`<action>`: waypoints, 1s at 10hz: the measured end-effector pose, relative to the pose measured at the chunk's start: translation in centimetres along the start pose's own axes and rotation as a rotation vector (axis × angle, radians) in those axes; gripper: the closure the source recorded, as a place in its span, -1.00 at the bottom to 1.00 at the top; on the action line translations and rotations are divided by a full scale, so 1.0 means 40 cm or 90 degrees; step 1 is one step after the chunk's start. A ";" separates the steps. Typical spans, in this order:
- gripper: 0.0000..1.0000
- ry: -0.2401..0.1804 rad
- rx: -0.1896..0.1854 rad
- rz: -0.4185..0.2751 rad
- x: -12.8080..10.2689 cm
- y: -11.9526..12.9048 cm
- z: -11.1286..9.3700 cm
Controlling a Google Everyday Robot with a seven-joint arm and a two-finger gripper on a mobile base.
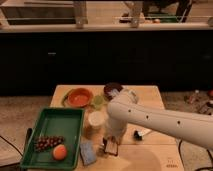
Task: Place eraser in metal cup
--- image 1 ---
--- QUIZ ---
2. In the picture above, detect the black and white eraser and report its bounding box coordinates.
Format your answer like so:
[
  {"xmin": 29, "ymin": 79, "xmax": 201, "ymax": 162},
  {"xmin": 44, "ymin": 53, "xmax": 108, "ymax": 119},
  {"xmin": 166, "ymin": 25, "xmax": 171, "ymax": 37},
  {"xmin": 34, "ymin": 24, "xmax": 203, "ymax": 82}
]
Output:
[{"xmin": 133, "ymin": 129, "xmax": 151, "ymax": 141}]

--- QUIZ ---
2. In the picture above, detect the dark brown bowl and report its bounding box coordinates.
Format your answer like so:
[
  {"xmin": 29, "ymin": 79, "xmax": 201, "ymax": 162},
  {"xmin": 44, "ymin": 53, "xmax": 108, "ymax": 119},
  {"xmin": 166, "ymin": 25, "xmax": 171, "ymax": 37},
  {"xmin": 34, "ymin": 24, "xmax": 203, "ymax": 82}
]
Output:
[{"xmin": 103, "ymin": 82, "xmax": 123, "ymax": 100}]

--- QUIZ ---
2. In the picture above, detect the orange fruit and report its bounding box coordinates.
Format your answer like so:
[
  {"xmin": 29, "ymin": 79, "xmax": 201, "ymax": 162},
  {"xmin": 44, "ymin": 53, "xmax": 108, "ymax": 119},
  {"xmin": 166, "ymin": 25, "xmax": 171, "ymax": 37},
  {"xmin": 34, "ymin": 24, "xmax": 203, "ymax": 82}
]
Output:
[{"xmin": 52, "ymin": 144, "xmax": 67, "ymax": 160}]

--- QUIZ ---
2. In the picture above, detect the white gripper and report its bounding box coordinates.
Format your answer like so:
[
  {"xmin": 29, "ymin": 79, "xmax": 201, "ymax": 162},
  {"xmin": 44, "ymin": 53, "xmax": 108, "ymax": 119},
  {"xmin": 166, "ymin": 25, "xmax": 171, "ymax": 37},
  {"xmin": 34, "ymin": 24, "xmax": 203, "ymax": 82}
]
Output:
[{"xmin": 103, "ymin": 117, "xmax": 127, "ymax": 156}]

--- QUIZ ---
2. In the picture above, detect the bunch of dark grapes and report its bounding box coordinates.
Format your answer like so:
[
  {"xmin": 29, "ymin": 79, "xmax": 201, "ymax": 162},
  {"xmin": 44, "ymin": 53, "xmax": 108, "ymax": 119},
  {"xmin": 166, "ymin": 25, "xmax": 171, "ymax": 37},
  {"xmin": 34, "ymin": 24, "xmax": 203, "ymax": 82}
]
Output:
[{"xmin": 34, "ymin": 136, "xmax": 65, "ymax": 152}]

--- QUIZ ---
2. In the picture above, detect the white cup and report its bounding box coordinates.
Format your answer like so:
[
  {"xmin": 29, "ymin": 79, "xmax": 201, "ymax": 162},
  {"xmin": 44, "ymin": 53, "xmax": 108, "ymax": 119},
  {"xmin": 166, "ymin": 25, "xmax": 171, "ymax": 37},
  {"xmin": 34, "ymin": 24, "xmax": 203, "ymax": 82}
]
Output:
[{"xmin": 88, "ymin": 111, "xmax": 105, "ymax": 130}]

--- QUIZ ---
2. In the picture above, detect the green plastic tray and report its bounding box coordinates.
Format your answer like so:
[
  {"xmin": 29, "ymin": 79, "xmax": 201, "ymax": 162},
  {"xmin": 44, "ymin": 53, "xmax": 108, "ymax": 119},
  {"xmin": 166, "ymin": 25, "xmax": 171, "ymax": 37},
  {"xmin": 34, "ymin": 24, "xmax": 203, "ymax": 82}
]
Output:
[{"xmin": 20, "ymin": 108, "xmax": 84, "ymax": 171}]

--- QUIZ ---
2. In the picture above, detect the blue sponge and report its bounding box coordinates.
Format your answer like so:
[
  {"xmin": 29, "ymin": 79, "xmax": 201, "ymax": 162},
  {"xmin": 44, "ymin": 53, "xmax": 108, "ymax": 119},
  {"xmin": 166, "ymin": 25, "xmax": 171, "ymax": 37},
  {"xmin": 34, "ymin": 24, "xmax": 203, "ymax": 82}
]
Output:
[{"xmin": 80, "ymin": 141, "xmax": 97, "ymax": 166}]

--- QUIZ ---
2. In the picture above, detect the orange bowl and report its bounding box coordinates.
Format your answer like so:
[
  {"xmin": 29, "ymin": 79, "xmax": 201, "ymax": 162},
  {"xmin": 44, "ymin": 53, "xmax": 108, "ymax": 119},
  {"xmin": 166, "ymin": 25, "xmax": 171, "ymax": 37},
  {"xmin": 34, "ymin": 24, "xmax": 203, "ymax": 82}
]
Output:
[{"xmin": 67, "ymin": 88, "xmax": 93, "ymax": 107}]

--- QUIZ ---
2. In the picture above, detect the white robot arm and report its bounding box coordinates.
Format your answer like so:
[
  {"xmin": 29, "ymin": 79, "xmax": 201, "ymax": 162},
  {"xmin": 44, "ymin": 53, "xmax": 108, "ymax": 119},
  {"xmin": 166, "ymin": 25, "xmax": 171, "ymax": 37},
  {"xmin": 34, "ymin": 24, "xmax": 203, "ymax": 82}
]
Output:
[{"xmin": 105, "ymin": 92, "xmax": 213, "ymax": 151}]

